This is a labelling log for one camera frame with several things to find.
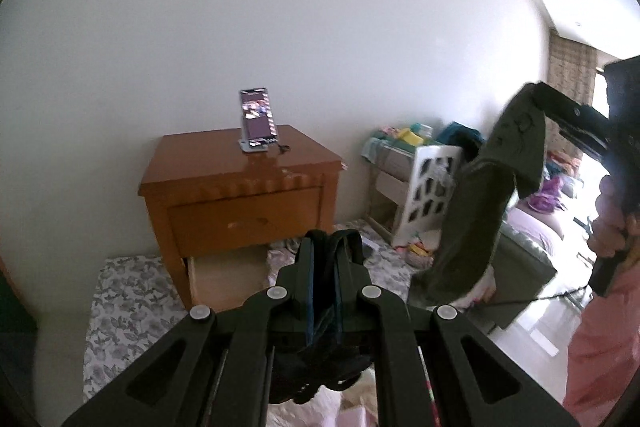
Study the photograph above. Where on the grey floral mattress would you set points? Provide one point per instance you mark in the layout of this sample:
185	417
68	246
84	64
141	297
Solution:
125	307

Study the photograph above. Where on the teal jacket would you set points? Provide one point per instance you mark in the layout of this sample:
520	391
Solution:
462	137

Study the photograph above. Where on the dark grey-green garment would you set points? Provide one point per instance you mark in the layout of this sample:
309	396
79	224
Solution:
480	217

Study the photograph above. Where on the smartphone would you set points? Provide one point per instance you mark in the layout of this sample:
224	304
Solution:
257	117

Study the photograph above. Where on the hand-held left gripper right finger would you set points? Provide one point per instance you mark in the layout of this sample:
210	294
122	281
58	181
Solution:
345	307

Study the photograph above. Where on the grey phone stand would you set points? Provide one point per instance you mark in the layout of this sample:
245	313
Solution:
255	148

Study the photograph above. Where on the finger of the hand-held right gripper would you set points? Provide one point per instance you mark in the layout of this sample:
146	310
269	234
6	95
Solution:
565	104
585	138

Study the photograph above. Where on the beige cabinet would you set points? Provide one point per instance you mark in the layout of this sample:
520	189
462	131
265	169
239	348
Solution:
390	167

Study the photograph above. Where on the wooden nightstand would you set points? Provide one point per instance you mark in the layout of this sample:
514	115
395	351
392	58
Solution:
210	167

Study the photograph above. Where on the person's right hand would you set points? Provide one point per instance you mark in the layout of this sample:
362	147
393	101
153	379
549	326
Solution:
607	222

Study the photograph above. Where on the pale teal cloth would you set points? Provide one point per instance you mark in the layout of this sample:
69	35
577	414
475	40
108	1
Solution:
380	144

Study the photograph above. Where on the colourful snack packet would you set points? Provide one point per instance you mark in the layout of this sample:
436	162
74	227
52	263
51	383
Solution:
417	252

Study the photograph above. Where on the green sofa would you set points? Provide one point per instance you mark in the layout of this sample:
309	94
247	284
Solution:
525	267

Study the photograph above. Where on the person's right forearm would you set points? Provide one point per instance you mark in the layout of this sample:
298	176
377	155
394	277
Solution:
600	347

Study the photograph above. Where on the white cutout rack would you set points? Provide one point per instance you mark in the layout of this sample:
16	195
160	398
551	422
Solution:
445	162

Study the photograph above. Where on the pale pink garment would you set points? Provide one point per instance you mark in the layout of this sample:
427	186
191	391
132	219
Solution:
350	414

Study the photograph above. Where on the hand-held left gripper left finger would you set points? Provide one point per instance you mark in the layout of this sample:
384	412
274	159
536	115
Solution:
305	307

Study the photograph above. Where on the patterned curtain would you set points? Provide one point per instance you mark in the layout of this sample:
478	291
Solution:
570	82

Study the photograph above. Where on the black garment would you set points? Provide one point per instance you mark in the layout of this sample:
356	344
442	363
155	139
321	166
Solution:
320	362

